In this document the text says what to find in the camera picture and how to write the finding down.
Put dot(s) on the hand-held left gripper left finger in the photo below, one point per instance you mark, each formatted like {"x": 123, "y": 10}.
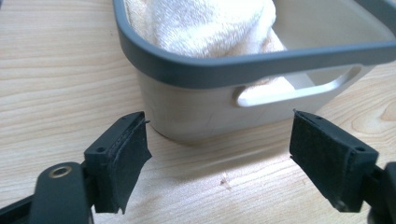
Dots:
{"x": 116, "y": 161}

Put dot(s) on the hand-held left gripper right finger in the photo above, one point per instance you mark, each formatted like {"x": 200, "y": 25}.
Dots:
{"x": 327, "y": 161}

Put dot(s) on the white basket with grey rim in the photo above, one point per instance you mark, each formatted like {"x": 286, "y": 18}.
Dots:
{"x": 193, "y": 112}

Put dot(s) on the white fluffy towel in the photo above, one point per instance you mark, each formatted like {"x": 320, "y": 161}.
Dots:
{"x": 211, "y": 28}

